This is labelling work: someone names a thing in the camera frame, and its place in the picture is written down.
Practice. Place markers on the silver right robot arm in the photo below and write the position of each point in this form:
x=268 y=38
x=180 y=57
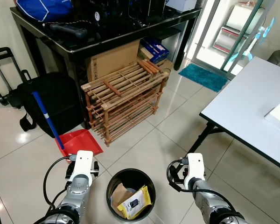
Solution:
x=213 y=205

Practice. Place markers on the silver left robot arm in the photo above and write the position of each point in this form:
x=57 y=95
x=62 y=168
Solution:
x=77 y=193

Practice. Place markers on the black round rubbish bin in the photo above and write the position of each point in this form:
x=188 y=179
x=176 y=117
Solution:
x=130 y=175

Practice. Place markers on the brown paper bag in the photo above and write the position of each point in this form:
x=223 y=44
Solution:
x=118 y=193

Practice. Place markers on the yellow plastic packet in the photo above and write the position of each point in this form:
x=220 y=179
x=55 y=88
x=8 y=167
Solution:
x=141 y=205

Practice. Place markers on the black fabric bag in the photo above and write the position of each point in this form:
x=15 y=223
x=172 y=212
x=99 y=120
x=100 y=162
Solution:
x=60 y=100

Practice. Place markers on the wooden slatted shoe rack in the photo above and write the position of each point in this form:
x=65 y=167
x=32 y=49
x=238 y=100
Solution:
x=126 y=95

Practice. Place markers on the loose wooden rod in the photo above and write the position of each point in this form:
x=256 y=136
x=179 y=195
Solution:
x=113 y=88

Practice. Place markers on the white table with black legs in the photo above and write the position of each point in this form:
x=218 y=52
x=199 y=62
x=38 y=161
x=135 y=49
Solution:
x=245 y=102

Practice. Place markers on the teal floor mat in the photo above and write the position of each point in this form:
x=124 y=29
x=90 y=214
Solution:
x=203 y=77

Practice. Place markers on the small brown cardboard box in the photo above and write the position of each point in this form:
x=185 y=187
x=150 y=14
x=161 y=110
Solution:
x=164 y=65

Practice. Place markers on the large brown cardboard box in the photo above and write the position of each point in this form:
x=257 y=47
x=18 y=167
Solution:
x=114 y=58

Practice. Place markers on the blue printed box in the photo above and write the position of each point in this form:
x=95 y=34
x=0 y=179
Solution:
x=155 y=48

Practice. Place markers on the black glossy table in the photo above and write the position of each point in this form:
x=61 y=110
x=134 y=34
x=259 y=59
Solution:
x=107 y=39

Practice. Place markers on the black handheld device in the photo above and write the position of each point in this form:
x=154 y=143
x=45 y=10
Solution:
x=67 y=31

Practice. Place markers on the black folding trolley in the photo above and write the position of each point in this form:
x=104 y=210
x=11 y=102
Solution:
x=1 y=52

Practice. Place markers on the sliding glass door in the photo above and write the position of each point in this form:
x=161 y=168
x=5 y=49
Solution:
x=238 y=32

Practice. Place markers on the black electronics pile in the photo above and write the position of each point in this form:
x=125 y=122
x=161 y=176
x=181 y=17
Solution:
x=126 y=11

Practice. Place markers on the blue fabric bag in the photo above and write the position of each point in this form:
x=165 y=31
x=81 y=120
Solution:
x=44 y=8

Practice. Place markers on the white grey box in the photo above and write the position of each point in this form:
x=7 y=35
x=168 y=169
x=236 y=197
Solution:
x=181 y=4

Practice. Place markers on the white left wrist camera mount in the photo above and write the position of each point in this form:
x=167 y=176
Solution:
x=82 y=163

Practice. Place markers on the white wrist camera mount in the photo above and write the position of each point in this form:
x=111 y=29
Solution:
x=195 y=167
x=82 y=163

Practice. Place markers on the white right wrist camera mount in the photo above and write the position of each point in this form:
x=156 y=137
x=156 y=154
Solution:
x=195 y=167

